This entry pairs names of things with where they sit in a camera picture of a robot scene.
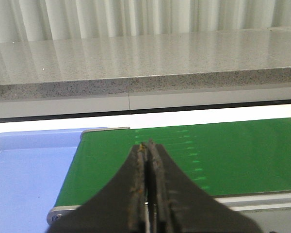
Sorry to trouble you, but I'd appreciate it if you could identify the white corrugated curtain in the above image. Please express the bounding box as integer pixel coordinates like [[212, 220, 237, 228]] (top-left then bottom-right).
[[0, 0, 291, 43]]

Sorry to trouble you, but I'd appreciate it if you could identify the blue plastic tray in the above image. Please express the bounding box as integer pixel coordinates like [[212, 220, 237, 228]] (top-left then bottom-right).
[[0, 127, 110, 233]]

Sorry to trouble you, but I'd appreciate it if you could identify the grey speckled stone counter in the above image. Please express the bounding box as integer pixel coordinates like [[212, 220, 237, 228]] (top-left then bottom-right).
[[0, 27, 291, 101]]

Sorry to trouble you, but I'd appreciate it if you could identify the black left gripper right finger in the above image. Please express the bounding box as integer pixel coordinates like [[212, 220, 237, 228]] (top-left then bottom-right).
[[146, 140, 262, 233]]

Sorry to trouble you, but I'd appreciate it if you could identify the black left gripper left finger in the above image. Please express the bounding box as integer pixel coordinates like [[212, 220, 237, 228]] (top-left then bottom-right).
[[48, 144, 146, 233]]

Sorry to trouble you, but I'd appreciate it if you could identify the green conveyor belt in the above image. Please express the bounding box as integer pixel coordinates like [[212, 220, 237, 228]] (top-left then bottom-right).
[[55, 118, 291, 207]]

